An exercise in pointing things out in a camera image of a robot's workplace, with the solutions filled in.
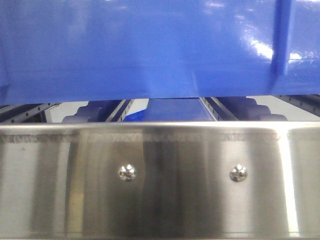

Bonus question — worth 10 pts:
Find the blue plastic bin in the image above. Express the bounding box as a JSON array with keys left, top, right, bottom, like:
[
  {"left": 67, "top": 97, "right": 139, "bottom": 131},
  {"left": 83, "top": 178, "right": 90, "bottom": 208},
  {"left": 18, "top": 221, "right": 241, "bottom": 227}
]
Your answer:
[{"left": 0, "top": 0, "right": 320, "bottom": 105}]

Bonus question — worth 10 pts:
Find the blue bin under rack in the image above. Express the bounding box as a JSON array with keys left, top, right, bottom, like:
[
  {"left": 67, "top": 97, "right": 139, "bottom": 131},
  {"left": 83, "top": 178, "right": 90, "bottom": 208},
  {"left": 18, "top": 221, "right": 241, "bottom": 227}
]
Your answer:
[{"left": 124, "top": 98, "right": 216, "bottom": 122}]

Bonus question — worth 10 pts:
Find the stainless steel front panel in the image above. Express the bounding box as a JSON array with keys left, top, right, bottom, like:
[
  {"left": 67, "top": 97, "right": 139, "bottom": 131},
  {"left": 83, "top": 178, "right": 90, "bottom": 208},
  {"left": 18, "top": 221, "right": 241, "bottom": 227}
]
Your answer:
[{"left": 0, "top": 121, "right": 320, "bottom": 240}]

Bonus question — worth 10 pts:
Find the left row of rollers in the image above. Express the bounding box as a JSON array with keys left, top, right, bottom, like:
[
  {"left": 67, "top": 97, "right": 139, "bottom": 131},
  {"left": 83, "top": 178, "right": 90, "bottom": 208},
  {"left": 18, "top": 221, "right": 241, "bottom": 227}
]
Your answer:
[{"left": 62, "top": 100, "right": 114, "bottom": 123}]

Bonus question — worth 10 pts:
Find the row of rollers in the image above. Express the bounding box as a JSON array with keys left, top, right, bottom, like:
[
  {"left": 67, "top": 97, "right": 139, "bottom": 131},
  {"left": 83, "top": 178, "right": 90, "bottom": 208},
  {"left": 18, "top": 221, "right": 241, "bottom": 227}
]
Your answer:
[
  {"left": 62, "top": 100, "right": 114, "bottom": 123},
  {"left": 217, "top": 96, "right": 288, "bottom": 122}
]

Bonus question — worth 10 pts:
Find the left panel screw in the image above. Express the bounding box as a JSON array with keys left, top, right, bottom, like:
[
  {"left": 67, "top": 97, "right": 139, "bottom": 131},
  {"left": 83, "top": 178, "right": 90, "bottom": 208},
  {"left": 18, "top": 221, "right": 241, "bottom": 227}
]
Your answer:
[{"left": 118, "top": 164, "right": 137, "bottom": 182}]

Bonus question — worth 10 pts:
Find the panel screw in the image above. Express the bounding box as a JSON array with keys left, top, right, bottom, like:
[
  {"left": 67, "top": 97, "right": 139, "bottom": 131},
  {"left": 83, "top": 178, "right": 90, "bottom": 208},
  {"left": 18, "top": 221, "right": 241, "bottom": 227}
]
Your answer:
[
  {"left": 118, "top": 164, "right": 137, "bottom": 182},
  {"left": 229, "top": 164, "right": 248, "bottom": 183}
]

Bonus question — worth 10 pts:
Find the right row of rollers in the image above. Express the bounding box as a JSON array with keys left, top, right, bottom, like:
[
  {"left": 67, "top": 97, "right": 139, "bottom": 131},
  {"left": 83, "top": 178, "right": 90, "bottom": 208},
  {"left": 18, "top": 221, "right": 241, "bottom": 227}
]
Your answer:
[{"left": 217, "top": 96, "right": 288, "bottom": 122}]

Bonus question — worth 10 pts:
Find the right panel screw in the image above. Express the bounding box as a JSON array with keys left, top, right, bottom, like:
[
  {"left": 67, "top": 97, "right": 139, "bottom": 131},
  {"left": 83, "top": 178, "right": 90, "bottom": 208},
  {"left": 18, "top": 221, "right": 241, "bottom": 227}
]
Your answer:
[{"left": 229, "top": 164, "right": 248, "bottom": 183}]

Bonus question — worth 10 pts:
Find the left perforated metal rail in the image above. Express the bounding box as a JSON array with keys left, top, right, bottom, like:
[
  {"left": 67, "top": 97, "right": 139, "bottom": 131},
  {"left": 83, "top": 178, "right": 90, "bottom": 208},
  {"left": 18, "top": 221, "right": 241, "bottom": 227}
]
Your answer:
[{"left": 105, "top": 99, "right": 134, "bottom": 123}]

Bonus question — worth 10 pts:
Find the perforated metal rail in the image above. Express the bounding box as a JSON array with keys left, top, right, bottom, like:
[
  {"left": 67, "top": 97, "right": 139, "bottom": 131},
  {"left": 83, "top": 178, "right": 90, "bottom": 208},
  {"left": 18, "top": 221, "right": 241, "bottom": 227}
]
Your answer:
[
  {"left": 105, "top": 99, "right": 134, "bottom": 123},
  {"left": 200, "top": 97, "right": 239, "bottom": 121}
]

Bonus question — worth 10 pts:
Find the right perforated metal rail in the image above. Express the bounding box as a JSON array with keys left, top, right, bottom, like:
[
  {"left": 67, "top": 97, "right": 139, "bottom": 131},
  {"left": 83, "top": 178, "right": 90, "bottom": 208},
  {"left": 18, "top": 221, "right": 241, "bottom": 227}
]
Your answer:
[{"left": 200, "top": 97, "right": 239, "bottom": 121}]

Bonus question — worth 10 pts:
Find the far left metal rail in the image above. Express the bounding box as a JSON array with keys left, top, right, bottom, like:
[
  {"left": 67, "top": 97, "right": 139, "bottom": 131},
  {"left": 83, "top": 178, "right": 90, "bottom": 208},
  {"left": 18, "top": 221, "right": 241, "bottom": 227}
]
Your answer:
[{"left": 0, "top": 103, "right": 60, "bottom": 124}]

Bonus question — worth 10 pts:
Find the far right metal rail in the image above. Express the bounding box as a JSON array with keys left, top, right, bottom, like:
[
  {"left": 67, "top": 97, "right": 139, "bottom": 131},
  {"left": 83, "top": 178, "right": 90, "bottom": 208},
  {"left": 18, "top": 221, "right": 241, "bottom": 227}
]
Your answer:
[{"left": 275, "top": 94, "right": 320, "bottom": 117}]

